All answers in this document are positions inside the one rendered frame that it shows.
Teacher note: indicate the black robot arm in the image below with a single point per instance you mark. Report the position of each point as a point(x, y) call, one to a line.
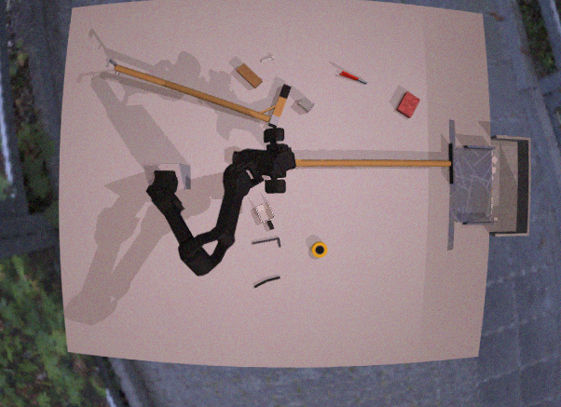
point(237, 184)

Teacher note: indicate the red square tile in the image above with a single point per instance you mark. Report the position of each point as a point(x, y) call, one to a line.
point(408, 104)

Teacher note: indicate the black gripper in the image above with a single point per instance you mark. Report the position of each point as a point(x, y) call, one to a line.
point(274, 186)

